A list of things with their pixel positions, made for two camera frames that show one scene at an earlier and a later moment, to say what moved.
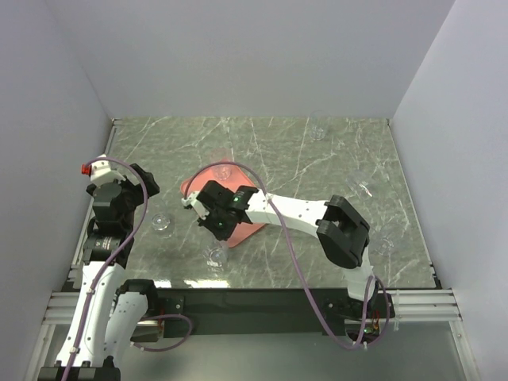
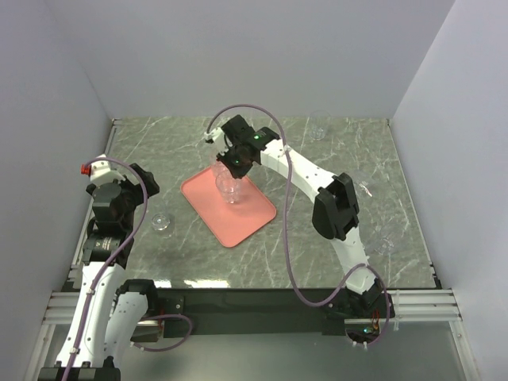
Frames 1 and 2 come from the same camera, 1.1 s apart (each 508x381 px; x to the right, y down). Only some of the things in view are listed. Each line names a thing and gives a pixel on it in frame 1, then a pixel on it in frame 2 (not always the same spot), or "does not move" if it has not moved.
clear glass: [215, 257] -> [229, 187]
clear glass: [160, 221] does not move
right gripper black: [221, 234] -> [237, 173]
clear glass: [319, 121] does not move
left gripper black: [136, 189] does not move
